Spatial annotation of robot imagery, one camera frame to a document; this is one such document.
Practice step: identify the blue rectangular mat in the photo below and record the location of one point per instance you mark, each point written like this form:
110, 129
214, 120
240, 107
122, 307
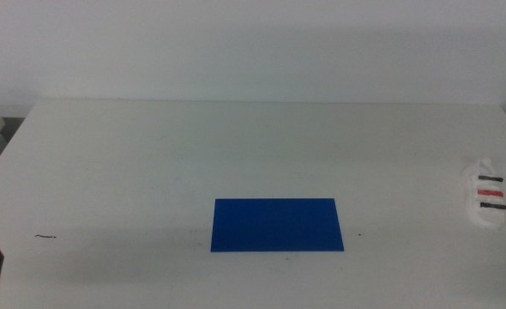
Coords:
276, 225

